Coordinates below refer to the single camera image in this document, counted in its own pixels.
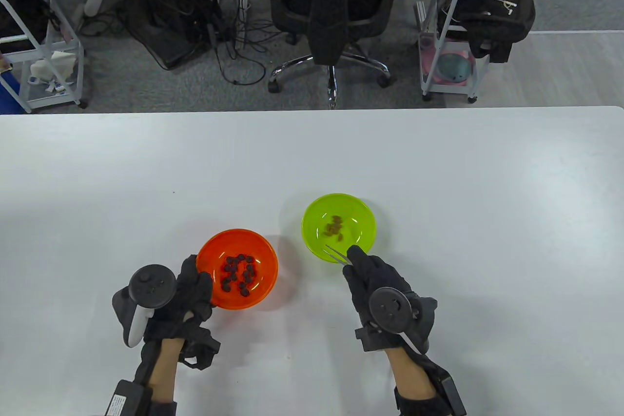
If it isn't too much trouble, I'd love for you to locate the green plastic bowl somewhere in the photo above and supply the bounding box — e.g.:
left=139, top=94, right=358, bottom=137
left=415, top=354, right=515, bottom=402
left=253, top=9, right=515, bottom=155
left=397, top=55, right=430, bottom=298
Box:
left=301, top=193, right=377, bottom=263

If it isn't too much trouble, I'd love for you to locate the teal round lid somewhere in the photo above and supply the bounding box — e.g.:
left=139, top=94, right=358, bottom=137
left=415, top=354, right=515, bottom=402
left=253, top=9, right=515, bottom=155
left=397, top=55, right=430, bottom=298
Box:
left=435, top=53, right=474, bottom=82

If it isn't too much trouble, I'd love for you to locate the black right wrist sensor module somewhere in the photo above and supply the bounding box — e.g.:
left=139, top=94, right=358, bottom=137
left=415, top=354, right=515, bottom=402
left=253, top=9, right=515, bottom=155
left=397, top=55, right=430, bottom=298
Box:
left=354, top=327, right=378, bottom=352

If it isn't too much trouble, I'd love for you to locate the black white controller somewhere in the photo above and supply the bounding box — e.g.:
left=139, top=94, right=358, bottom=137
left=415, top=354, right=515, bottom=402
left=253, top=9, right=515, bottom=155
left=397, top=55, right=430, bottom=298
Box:
left=112, top=265, right=177, bottom=348
left=368, top=287, right=438, bottom=356

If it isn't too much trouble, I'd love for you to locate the white metal cart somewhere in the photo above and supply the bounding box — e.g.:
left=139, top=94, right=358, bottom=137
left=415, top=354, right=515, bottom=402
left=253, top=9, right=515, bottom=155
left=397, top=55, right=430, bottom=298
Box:
left=0, top=0, right=89, bottom=114
left=418, top=0, right=535, bottom=103

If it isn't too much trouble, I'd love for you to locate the black backpack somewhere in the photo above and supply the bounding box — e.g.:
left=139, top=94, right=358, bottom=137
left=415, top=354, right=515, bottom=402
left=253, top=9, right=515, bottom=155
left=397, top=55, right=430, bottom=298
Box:
left=436, top=0, right=537, bottom=64

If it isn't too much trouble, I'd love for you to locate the orange plastic bowl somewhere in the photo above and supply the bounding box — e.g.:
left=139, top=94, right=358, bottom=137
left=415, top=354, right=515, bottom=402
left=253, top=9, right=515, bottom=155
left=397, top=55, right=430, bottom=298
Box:
left=196, top=229, right=279, bottom=310

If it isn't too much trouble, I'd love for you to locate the person's left forearm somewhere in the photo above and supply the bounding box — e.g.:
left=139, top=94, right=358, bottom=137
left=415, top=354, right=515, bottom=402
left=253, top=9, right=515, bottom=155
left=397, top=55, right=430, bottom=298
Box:
left=146, top=338, right=183, bottom=402

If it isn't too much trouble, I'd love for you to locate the person's right hand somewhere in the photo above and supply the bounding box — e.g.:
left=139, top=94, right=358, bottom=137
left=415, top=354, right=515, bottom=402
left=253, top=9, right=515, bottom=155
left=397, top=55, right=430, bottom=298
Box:
left=342, top=245, right=437, bottom=353

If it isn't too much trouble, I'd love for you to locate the white crumpled bag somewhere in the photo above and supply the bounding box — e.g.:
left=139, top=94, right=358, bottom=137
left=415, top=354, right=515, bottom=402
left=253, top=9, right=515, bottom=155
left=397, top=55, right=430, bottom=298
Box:
left=29, top=50, right=78, bottom=94

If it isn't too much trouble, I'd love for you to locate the black white left controller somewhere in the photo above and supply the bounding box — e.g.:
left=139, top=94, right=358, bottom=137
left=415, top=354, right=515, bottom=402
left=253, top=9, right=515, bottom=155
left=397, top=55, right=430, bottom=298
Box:
left=112, top=265, right=177, bottom=348

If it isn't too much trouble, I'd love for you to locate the blue object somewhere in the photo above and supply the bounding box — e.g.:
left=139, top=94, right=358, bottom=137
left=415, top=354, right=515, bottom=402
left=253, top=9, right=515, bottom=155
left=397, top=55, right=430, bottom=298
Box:
left=0, top=72, right=22, bottom=114

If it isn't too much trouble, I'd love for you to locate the pile of raisins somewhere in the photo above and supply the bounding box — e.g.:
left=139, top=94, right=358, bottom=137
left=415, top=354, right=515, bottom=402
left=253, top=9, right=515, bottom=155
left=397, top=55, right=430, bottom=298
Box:
left=220, top=254, right=257, bottom=297

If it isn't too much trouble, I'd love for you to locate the person's right forearm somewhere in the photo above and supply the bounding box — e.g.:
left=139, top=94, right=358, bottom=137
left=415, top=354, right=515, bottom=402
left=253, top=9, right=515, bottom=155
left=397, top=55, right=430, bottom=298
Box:
left=388, top=348, right=437, bottom=404

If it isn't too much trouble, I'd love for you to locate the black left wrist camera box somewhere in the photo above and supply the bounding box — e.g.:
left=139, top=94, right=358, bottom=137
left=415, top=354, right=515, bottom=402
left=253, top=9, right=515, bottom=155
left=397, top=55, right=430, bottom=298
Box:
left=104, top=379, right=177, bottom=416

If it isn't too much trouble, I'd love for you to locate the black bag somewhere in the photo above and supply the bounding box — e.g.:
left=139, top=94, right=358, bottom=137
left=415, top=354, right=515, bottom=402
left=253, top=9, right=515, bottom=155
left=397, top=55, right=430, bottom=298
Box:
left=0, top=0, right=61, bottom=53

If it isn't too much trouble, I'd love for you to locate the black left wrist sensor module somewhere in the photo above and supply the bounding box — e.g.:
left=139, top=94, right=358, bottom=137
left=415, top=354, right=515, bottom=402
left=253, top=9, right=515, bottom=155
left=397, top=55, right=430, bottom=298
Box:
left=178, top=326, right=221, bottom=370

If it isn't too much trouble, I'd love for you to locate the tangle of black cables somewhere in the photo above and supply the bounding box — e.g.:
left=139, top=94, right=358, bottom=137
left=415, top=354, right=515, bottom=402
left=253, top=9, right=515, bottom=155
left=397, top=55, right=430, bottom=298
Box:
left=78, top=0, right=293, bottom=86

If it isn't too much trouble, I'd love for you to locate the pink tray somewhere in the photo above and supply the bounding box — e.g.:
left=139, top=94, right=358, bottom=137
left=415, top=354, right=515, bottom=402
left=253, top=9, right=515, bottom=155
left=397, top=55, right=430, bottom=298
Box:
left=420, top=33, right=476, bottom=87

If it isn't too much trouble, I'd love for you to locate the black wrist sensor module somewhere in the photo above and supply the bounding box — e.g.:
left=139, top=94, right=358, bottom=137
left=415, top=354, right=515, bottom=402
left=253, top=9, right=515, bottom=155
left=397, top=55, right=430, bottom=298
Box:
left=178, top=326, right=221, bottom=370
left=354, top=327, right=378, bottom=352

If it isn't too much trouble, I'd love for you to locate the person's left hand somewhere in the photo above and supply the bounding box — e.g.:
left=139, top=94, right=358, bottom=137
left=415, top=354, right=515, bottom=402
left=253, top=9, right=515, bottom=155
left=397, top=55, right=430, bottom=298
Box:
left=144, top=255, right=215, bottom=343

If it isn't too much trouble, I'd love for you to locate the black white right controller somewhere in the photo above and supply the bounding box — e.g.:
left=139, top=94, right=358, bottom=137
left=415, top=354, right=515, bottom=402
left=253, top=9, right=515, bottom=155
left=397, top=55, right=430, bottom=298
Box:
left=368, top=287, right=438, bottom=356

